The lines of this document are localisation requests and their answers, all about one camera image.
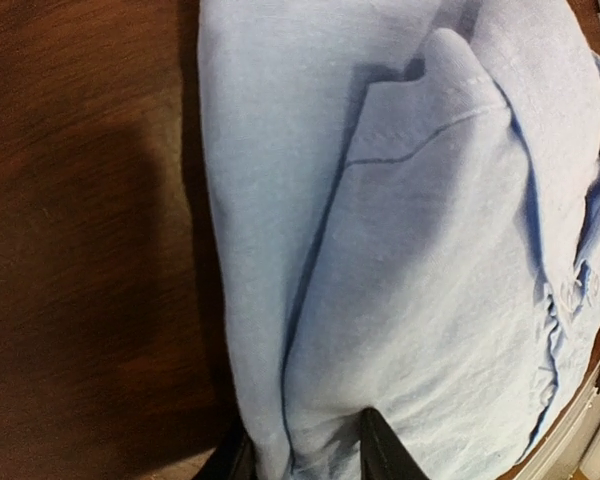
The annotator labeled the light blue long sleeve shirt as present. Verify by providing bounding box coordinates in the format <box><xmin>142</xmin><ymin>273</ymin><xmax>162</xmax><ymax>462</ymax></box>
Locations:
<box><xmin>198</xmin><ymin>1</ymin><xmax>600</xmax><ymax>479</ymax></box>

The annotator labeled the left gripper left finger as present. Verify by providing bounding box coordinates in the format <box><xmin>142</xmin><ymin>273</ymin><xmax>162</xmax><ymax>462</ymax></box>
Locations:
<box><xmin>207</xmin><ymin>430</ymin><xmax>255</xmax><ymax>480</ymax></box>

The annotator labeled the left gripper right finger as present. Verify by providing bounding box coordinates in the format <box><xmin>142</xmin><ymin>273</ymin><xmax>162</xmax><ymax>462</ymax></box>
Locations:
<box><xmin>360</xmin><ymin>408</ymin><xmax>428</xmax><ymax>480</ymax></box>

